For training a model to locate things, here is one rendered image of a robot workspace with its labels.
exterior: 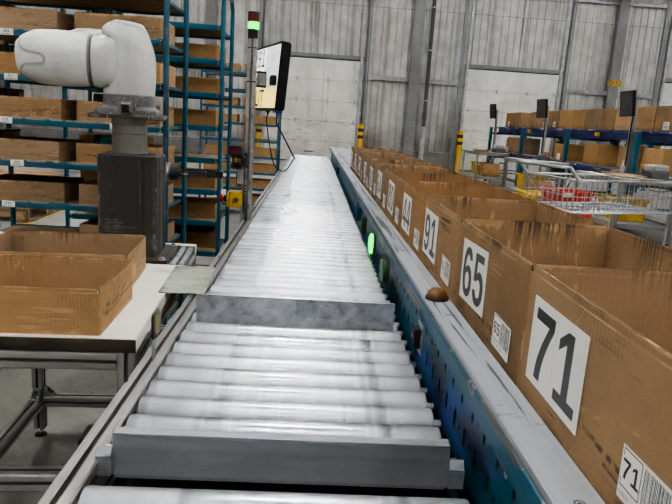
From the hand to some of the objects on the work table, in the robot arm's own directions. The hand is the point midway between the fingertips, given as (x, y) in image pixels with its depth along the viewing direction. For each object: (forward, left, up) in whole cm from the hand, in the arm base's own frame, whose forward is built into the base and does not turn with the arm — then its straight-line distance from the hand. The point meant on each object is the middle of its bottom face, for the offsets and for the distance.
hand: (215, 174), depth 283 cm
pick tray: (-44, -144, -16) cm, 152 cm away
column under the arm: (-28, -82, -18) cm, 88 cm away
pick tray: (-43, -113, -17) cm, 122 cm away
